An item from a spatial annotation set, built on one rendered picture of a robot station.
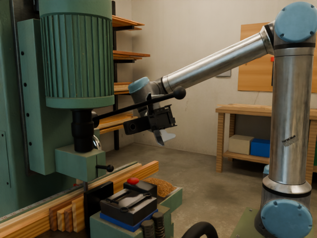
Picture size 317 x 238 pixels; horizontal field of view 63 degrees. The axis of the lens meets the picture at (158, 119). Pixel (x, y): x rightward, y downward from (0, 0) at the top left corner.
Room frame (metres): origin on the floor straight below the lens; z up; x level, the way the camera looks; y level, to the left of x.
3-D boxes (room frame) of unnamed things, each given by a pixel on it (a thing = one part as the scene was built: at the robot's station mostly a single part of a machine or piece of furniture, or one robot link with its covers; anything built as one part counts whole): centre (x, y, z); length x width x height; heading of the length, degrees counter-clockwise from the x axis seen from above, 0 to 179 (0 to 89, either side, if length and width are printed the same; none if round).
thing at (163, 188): (0.83, 0.01, 0.91); 0.12 x 0.09 x 0.03; 56
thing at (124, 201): (0.57, 0.06, 0.99); 0.13 x 0.11 x 0.06; 146
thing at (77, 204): (0.67, 0.14, 0.94); 0.21 x 0.01 x 0.08; 146
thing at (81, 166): (0.71, 0.22, 1.03); 0.14 x 0.07 x 0.09; 56
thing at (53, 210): (0.66, 0.21, 0.93); 0.18 x 0.02 x 0.06; 146
